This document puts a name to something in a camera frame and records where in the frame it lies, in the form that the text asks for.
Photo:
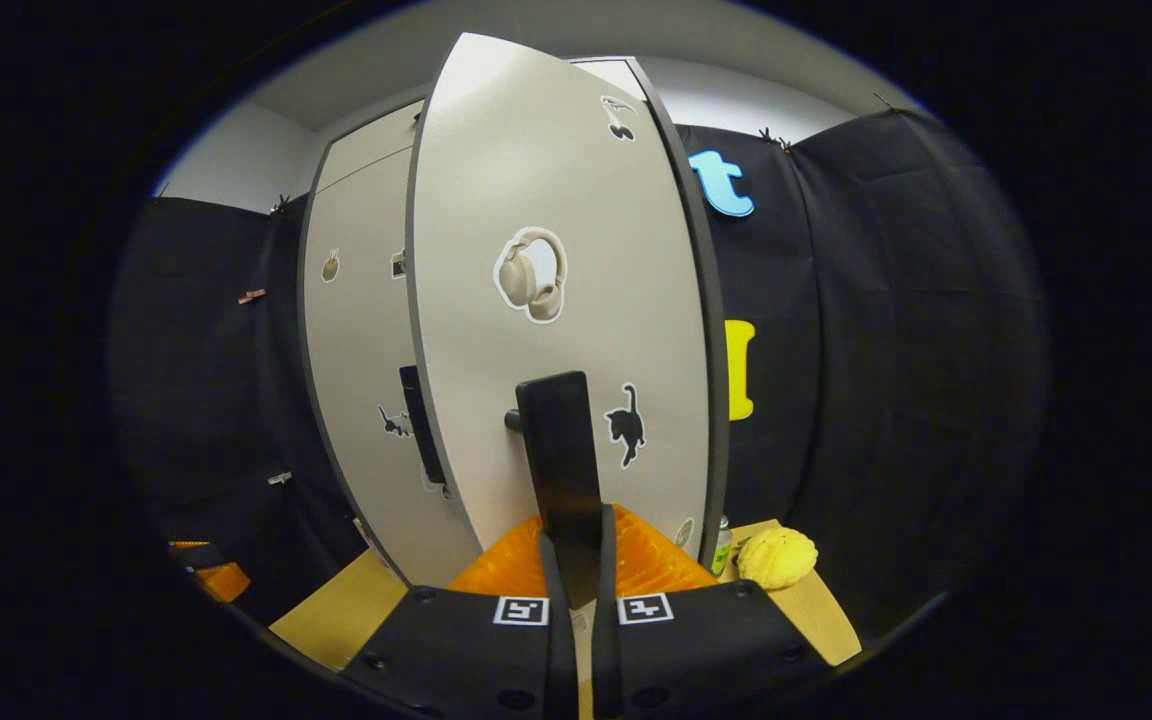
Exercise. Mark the black clip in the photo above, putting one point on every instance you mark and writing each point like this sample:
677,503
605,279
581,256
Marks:
886,101
282,203
771,138

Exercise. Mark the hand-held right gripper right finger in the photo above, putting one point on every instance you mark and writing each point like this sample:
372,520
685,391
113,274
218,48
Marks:
604,650

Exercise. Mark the white clip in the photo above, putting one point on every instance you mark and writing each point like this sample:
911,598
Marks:
279,478

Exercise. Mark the beige double-door shoe cabinet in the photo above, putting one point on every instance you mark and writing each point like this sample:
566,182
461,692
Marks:
716,350

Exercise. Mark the black backdrop cloth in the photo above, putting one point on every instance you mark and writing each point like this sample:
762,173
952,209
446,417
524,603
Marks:
886,350

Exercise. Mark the small green bottle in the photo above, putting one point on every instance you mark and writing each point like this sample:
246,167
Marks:
722,550

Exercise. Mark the beige cabinet door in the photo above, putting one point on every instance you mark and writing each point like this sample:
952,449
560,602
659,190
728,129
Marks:
356,350
556,180

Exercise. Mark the yellow sponge ball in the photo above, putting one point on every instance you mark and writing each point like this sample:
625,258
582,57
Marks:
776,558

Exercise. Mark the small printed cardboard box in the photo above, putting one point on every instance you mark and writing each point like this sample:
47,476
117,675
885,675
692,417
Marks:
364,535

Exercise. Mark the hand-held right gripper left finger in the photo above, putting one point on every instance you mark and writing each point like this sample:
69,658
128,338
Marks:
558,640

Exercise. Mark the beige cabinet drawer front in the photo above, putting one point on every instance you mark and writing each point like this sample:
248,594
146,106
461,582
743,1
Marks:
371,145

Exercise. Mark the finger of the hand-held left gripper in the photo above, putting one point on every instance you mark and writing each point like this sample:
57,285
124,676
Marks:
224,582
191,546

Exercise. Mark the red clip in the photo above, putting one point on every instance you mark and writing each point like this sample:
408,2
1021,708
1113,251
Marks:
252,296

